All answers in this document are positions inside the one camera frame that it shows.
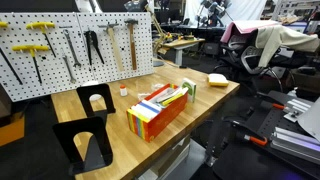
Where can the white card with green fruit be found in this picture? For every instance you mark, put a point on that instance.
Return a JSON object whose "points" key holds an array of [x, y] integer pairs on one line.
{"points": [[190, 90]]}

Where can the black pliers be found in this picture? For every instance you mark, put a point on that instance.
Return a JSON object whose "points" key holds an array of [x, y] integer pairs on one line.
{"points": [[90, 38]]}

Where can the yellow edged board book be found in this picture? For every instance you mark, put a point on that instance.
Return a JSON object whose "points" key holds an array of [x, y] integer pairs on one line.
{"points": [[173, 97]]}

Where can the pink cloth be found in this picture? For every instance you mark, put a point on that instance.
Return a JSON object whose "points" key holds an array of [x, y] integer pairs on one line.
{"points": [[248, 26]]}

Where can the black metal bookend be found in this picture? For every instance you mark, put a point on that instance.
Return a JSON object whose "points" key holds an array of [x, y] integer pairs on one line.
{"points": [[83, 96], [66, 130]]}

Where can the black mesh office chair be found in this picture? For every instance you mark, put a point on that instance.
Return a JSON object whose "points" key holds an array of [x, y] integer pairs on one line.
{"points": [[245, 56]]}

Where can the white blue striped board book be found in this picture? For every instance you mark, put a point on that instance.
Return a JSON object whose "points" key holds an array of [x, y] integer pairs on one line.
{"points": [[145, 108]]}

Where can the white pegboard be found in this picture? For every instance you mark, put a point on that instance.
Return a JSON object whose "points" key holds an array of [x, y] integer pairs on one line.
{"points": [[53, 71]]}

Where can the background wooden desk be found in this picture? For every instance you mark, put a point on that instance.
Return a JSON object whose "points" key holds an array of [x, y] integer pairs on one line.
{"points": [[183, 42]]}

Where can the silver metal bracket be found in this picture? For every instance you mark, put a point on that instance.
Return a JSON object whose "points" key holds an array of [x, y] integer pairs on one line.
{"points": [[298, 108]]}

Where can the clear plastic cup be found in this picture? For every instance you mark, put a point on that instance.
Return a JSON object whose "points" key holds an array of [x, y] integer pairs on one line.
{"points": [[143, 90]]}

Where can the yellow white sponge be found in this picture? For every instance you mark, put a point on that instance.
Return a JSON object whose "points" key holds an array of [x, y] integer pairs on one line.
{"points": [[217, 80]]}

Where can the white bottle with red cap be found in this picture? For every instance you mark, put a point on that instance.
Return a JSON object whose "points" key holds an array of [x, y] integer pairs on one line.
{"points": [[123, 90]]}

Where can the silver aluminium extrusion stack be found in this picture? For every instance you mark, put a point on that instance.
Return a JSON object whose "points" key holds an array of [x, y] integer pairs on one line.
{"points": [[293, 141]]}

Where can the large silver combination wrench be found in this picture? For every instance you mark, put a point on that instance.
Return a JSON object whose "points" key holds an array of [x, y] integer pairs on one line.
{"points": [[71, 48]]}

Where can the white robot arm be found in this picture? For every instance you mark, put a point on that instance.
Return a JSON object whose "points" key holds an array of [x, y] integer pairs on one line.
{"points": [[87, 5]]}

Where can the rainbow striped orange book box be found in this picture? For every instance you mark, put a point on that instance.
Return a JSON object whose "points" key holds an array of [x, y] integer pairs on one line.
{"points": [[165, 116]]}

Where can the dark background camera rig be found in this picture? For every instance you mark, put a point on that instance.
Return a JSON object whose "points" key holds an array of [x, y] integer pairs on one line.
{"points": [[213, 11]]}

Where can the beige jacket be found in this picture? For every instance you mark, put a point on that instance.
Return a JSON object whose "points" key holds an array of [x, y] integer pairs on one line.
{"points": [[280, 36]]}

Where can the small silver combination wrench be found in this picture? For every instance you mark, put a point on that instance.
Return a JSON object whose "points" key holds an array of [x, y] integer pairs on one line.
{"points": [[69, 68]]}

